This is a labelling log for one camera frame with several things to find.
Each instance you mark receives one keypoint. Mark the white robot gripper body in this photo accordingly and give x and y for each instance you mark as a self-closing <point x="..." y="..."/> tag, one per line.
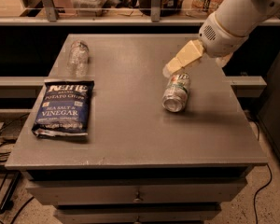
<point x="220" y="38"/>

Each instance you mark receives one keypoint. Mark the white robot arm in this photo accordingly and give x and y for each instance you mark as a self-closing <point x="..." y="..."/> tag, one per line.
<point x="241" y="17"/>

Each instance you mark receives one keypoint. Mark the blue kettle chips bag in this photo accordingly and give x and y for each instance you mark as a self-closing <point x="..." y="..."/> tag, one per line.
<point x="64" y="109"/>

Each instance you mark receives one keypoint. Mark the metal shelf rail frame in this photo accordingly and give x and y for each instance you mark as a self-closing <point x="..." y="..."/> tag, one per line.
<point x="44" y="12"/>

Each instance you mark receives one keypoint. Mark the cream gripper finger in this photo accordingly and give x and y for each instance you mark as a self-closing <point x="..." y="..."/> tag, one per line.
<point x="222" y="61"/>

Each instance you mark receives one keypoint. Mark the green 7up soda can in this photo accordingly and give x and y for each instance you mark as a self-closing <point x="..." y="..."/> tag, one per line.
<point x="176" y="93"/>

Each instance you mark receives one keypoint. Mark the clear plastic water bottle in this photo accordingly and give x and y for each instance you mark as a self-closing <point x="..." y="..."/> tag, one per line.
<point x="78" y="59"/>

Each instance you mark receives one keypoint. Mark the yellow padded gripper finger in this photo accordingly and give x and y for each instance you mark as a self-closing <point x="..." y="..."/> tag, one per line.
<point x="187" y="56"/>

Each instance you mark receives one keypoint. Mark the round metal drawer knob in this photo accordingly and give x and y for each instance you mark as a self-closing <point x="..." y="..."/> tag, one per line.
<point x="138" y="198"/>

